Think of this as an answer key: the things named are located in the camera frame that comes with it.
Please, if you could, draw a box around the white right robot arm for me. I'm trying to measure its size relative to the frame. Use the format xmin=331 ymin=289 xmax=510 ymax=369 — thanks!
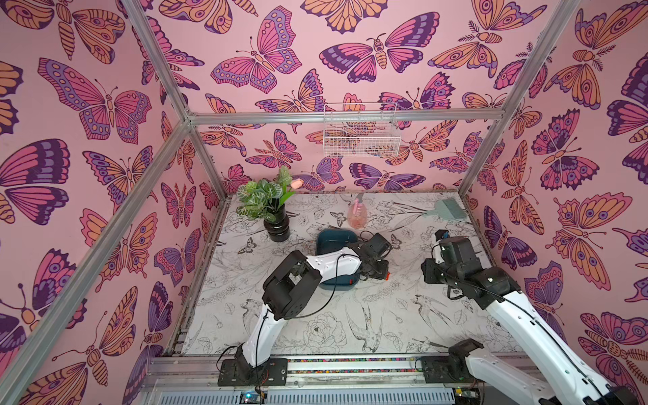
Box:
xmin=421 ymin=229 xmax=640 ymax=404

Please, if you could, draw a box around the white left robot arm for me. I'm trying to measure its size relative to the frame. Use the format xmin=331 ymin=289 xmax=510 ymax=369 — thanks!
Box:
xmin=235 ymin=229 xmax=393 ymax=371

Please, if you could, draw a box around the teal storage box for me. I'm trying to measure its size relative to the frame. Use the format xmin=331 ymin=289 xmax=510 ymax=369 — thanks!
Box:
xmin=315 ymin=229 xmax=359 ymax=291

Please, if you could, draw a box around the pink spray bottle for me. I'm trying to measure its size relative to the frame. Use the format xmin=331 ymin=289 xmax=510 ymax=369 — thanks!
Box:
xmin=348 ymin=193 xmax=368 ymax=230

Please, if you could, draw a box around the black vase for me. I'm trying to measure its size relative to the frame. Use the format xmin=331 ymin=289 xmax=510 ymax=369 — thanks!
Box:
xmin=263 ymin=205 xmax=290 ymax=242

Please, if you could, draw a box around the green artificial plant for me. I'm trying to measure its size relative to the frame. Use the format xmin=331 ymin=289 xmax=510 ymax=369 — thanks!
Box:
xmin=236 ymin=166 xmax=304 ymax=223

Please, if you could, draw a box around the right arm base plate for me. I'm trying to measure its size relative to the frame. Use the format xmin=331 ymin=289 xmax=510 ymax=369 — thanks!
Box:
xmin=420 ymin=354 xmax=480 ymax=384

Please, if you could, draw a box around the white wire basket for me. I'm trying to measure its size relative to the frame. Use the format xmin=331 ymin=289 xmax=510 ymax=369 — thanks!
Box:
xmin=322 ymin=110 xmax=402 ymax=160

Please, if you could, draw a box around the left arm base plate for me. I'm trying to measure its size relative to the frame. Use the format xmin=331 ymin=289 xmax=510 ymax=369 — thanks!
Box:
xmin=218 ymin=357 xmax=288 ymax=386

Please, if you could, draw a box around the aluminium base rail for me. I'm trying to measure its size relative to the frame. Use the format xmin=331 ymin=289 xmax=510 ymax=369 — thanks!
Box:
xmin=137 ymin=354 xmax=555 ymax=404

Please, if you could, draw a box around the aluminium frame post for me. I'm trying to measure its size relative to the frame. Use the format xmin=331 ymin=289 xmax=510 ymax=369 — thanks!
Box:
xmin=458 ymin=0 xmax=581 ymax=197

